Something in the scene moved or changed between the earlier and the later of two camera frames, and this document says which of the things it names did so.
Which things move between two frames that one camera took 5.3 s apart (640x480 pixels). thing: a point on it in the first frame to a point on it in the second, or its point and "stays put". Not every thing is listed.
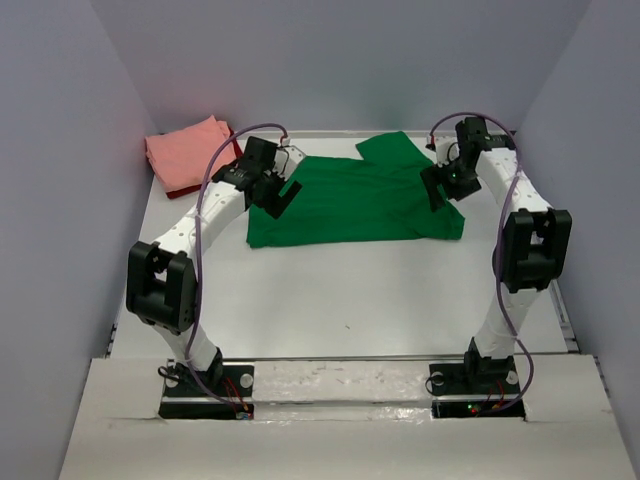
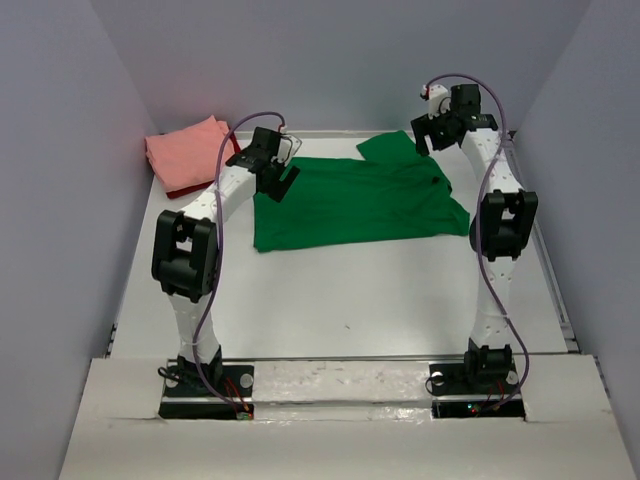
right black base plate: [475, 388] stays put
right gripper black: [433, 176] to [423, 126]
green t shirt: [343, 202] stays put
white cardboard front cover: [346, 420] stays put
